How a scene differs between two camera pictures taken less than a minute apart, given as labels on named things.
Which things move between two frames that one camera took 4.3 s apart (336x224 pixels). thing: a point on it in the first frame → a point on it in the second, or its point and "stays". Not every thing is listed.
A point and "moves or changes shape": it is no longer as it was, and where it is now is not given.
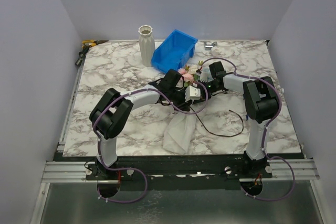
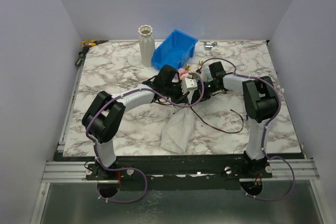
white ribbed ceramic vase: [146, 44] stays
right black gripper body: [199, 71] stays
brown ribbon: [217, 134] moves or changes shape
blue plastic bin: [175, 49] stays
